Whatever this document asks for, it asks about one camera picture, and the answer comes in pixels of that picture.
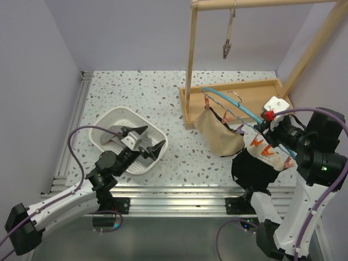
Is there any aluminium rail frame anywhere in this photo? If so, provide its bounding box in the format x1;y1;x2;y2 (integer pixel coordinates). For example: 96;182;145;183
20;71;335;261

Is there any white perforated plastic basket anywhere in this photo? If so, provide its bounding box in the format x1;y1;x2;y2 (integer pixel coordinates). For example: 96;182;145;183
89;107;169;175

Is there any blue plastic clip hanger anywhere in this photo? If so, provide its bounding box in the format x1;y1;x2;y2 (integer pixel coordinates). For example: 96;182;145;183
201;88;293;167

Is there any beige underwear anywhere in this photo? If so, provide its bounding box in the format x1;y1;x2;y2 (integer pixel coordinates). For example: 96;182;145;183
194;107;245;157

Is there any black underwear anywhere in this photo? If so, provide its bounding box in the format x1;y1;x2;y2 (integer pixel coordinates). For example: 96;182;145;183
231;138;289;193

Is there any wooden clothes rack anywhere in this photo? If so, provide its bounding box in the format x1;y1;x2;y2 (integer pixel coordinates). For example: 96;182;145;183
179;1;347;129

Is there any grey striped underwear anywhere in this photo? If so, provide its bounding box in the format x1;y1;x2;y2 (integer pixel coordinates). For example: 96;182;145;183
99;123;156;168

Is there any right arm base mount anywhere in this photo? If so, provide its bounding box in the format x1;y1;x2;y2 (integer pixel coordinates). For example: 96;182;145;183
225;196;259;230

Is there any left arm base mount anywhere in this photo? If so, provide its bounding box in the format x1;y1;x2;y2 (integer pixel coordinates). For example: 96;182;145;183
92;197;131;230

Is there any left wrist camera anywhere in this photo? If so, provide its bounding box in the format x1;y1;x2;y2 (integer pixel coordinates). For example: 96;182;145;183
121;132;141;151

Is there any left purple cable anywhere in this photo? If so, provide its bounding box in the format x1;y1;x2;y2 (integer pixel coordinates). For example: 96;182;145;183
0;126;126;261

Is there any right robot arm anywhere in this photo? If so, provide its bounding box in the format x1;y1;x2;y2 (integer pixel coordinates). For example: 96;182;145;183
242;108;347;260

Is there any wooden clip hanger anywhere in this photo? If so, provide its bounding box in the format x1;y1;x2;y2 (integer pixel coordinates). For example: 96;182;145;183
222;1;237;60

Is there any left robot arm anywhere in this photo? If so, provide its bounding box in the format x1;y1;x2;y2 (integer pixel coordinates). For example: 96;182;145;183
1;125;168;256

